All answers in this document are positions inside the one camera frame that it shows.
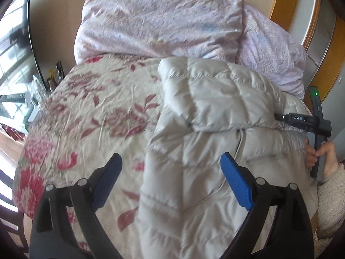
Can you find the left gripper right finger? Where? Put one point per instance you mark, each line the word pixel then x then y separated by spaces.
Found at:
pixel 290 234

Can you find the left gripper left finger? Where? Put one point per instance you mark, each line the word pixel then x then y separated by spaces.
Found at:
pixel 52 235

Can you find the beige quilted down jacket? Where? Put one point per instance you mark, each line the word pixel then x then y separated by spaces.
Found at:
pixel 187 209

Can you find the person's right hand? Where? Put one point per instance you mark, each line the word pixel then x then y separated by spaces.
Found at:
pixel 328 150

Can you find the lilac pillow on right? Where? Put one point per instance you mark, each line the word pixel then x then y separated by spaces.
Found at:
pixel 267 48

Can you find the floral bedspread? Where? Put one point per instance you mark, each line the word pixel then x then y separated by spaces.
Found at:
pixel 107 104

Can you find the cluttered items beside bed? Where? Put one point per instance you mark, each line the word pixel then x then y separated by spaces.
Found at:
pixel 54 78

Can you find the large lilac folded duvet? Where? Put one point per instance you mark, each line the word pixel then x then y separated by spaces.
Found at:
pixel 160 28

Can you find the orange wooden wardrobe frame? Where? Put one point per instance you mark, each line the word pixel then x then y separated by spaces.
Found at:
pixel 317 26

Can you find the window with dark frame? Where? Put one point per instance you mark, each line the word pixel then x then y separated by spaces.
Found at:
pixel 23 90

